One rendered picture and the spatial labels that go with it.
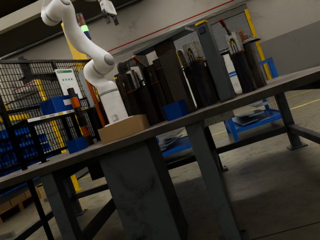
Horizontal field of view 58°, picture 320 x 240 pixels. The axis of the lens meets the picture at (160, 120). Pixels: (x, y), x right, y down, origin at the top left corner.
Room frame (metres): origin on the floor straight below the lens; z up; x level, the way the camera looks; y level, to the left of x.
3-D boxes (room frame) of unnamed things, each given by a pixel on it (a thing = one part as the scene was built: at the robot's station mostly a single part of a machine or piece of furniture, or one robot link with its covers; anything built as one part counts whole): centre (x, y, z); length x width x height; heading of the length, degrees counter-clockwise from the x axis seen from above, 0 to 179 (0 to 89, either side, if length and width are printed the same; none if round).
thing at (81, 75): (2.53, 0.49, 1.17); 0.12 x 0.01 x 0.34; 151
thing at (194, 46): (1.84, -0.34, 0.90); 0.13 x 0.08 x 0.41; 151
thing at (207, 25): (1.63, -0.40, 0.92); 0.08 x 0.08 x 0.44; 61
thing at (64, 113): (2.42, 0.74, 1.02); 0.90 x 0.22 x 0.03; 151
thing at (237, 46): (1.71, -0.56, 0.88); 0.12 x 0.07 x 0.36; 151
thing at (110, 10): (1.99, 0.08, 1.55); 0.10 x 0.07 x 0.11; 151
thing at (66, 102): (2.44, 0.74, 1.10); 0.30 x 0.17 x 0.13; 151
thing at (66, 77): (2.74, 0.70, 1.30); 0.23 x 0.02 x 0.31; 151
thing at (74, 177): (5.25, 1.61, 1.00); 1.04 x 0.14 x 2.00; 170
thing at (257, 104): (4.43, -1.35, 0.48); 1.20 x 0.80 x 0.95; 171
